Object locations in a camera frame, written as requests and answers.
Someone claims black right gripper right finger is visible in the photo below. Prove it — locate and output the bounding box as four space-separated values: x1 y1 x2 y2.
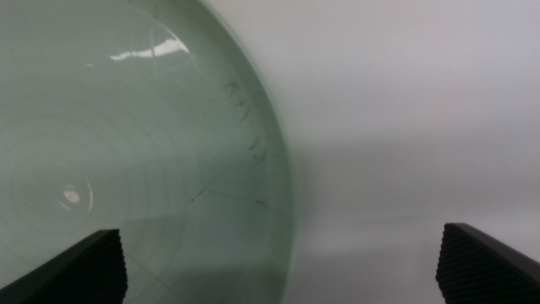
435 222 540 304

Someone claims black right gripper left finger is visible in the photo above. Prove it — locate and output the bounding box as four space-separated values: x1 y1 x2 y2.
0 229 128 304

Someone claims pale green shallow bowl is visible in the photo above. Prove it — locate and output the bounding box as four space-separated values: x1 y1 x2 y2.
0 0 295 304

